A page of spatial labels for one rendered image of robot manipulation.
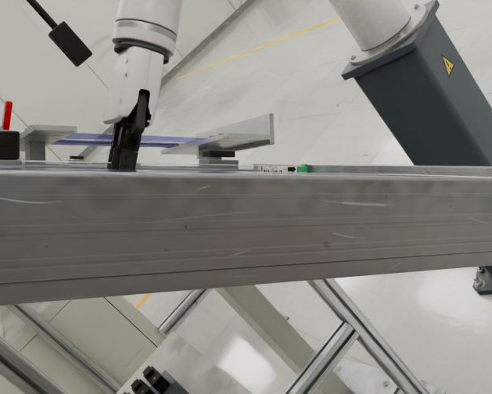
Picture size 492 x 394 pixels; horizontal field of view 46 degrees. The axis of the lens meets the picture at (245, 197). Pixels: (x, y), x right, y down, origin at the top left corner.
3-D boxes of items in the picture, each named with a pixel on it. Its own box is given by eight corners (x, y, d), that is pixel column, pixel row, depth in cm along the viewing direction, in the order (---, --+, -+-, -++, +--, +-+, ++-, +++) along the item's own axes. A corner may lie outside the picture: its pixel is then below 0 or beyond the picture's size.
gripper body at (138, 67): (107, 44, 81) (92, 123, 81) (126, 30, 72) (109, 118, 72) (157, 59, 84) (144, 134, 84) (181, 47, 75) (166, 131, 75)
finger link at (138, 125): (137, 75, 76) (124, 108, 79) (142, 110, 71) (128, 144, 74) (145, 77, 77) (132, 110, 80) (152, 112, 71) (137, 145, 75)
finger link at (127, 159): (117, 127, 77) (108, 177, 76) (123, 126, 74) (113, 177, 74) (140, 133, 78) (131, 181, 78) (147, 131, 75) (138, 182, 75)
